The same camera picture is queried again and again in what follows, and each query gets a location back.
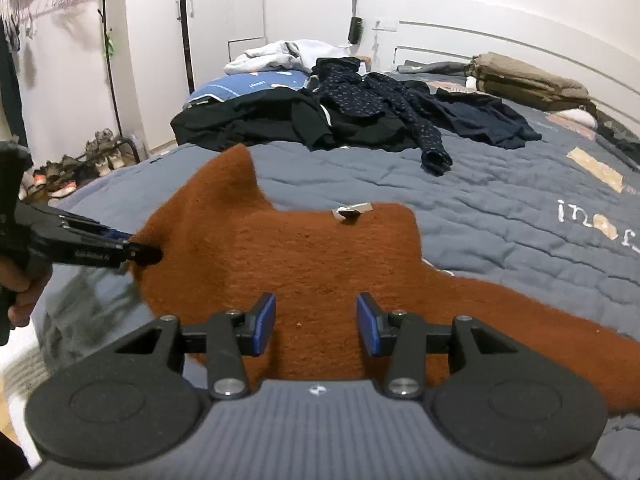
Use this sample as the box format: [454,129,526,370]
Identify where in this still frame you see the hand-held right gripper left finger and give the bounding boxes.
[115,291,277,401]

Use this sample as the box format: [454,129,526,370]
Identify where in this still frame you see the black shoe rack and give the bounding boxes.
[30,137,142,196]

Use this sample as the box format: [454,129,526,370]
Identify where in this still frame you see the dark navy garment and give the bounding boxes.
[400,80,543,150]

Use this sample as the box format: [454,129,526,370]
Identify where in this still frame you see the bed with grey quilt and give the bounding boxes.
[42,60,640,480]

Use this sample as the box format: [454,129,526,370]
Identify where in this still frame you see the white plush cloth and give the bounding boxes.
[547,107,598,129]

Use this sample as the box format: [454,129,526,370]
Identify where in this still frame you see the grey pillow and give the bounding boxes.
[397,60,473,76]

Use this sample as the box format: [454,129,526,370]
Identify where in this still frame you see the white headboard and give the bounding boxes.
[392,0,640,126]

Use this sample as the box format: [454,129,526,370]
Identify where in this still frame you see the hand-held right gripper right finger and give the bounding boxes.
[356,291,521,401]

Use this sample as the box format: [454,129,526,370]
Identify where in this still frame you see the hanging dark clothes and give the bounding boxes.
[0,10,29,147]

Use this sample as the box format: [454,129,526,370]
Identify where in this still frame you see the blue printed pillow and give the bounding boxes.
[185,67,313,108]

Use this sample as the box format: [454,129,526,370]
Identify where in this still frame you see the black coat rack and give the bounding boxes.
[0,0,142,161]

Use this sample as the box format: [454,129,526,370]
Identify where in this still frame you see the person's left hand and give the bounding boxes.
[0,254,52,329]

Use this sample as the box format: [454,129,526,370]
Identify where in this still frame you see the row of shoes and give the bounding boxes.
[20,129,128,201]

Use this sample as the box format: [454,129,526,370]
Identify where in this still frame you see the white hoodie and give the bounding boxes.
[224,39,351,76]

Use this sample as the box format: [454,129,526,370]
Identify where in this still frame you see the brown fuzzy sweater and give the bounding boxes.
[125,142,640,413]

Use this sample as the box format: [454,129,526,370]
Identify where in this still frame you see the white wardrobe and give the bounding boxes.
[122,0,266,148]

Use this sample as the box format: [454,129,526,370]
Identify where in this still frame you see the tan folded blanket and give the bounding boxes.
[470,52,591,98]

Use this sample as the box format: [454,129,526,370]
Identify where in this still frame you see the navy dotted shirt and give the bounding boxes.
[310,57,453,177]

